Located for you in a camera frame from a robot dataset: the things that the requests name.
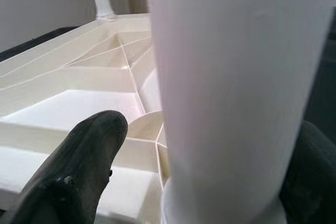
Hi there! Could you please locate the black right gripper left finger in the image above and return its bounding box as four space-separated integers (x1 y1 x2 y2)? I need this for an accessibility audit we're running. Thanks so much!
4 110 129 224

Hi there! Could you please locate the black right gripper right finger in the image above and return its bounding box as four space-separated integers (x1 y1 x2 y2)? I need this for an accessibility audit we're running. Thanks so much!
282 120 336 224

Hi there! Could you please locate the white plastic table top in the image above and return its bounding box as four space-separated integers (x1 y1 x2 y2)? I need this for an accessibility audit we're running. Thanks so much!
0 13 288 224

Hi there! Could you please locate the black cloth table cover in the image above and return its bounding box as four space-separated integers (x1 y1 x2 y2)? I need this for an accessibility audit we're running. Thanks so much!
0 6 336 130

